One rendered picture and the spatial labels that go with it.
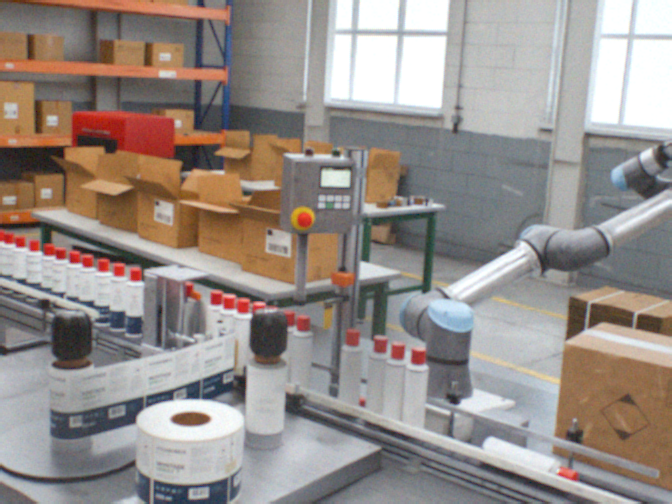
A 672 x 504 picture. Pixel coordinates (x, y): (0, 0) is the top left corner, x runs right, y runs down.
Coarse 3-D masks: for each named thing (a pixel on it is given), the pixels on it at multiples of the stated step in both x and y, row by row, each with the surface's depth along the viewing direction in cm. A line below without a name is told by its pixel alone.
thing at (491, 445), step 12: (492, 444) 192; (504, 444) 191; (504, 456) 189; (516, 456) 188; (528, 456) 187; (540, 456) 186; (540, 468) 184; (552, 468) 183; (564, 468) 183; (576, 480) 183
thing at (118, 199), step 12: (180, 168) 493; (96, 180) 492; (108, 180) 498; (120, 180) 504; (108, 192) 469; (120, 192) 466; (132, 192) 475; (108, 204) 491; (120, 204) 484; (132, 204) 476; (108, 216) 492; (120, 216) 485; (132, 216) 477; (120, 228) 486; (132, 228) 478
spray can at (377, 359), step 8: (376, 336) 210; (384, 336) 211; (376, 344) 209; (384, 344) 209; (376, 352) 209; (384, 352) 209; (376, 360) 208; (384, 360) 208; (368, 368) 211; (376, 368) 209; (384, 368) 209; (368, 376) 211; (376, 376) 209; (384, 376) 209; (368, 384) 211; (376, 384) 209; (368, 392) 211; (376, 392) 210; (368, 400) 211; (376, 400) 210; (368, 408) 211; (376, 408) 211
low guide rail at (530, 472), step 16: (240, 368) 234; (288, 384) 224; (320, 400) 218; (336, 400) 215; (368, 416) 209; (384, 416) 207; (416, 432) 201; (448, 448) 196; (464, 448) 193; (496, 464) 189; (512, 464) 186; (544, 480) 182; (560, 480) 180; (592, 496) 176; (608, 496) 174
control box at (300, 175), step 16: (288, 160) 222; (304, 160) 220; (320, 160) 221; (336, 160) 222; (352, 160) 224; (288, 176) 222; (304, 176) 220; (352, 176) 224; (288, 192) 222; (304, 192) 221; (320, 192) 222; (336, 192) 223; (352, 192) 225; (288, 208) 222; (304, 208) 222; (352, 208) 225; (288, 224) 222; (320, 224) 224; (336, 224) 225
